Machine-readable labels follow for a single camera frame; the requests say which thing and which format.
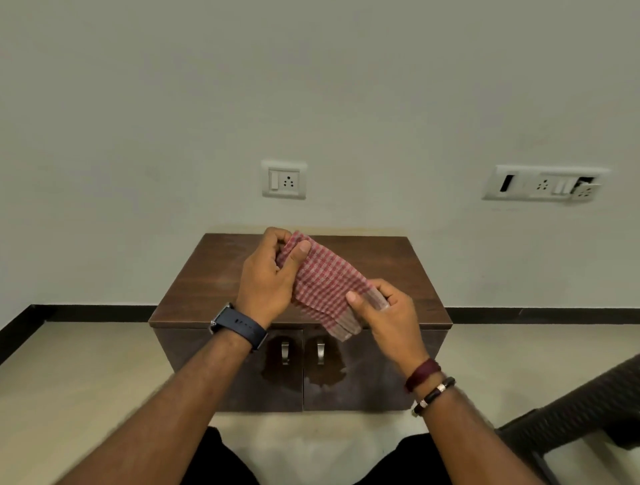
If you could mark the person's right hand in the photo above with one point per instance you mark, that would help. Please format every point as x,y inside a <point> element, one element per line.
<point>397,330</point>

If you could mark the person's left hand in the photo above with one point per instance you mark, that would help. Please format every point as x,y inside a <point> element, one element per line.
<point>262,285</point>

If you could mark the brown wooden cabinet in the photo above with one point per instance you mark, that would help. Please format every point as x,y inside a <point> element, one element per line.
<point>210,280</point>

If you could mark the red checked cleaning cloth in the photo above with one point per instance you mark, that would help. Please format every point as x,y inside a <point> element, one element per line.
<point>325,280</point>

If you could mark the person's left forearm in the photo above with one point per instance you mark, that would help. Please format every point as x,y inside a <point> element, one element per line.
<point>160,414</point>

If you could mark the person's right forearm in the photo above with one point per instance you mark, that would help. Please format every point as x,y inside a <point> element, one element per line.
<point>475,444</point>

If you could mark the person's black trouser leg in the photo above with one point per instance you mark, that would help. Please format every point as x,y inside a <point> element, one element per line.
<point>220,464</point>

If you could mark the black smartwatch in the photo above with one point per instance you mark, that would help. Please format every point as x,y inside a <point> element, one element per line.
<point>245,327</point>

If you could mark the maroon thread wristband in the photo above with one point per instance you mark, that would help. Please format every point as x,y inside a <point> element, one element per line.
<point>422,375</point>

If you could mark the dark woven plastic stool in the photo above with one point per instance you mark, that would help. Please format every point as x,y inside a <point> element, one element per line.
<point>585,404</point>

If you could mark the small white switch socket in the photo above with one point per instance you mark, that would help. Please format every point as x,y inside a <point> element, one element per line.
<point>285,180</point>

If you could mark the wide white switch socket panel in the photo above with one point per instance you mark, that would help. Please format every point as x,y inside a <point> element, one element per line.
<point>540,184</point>

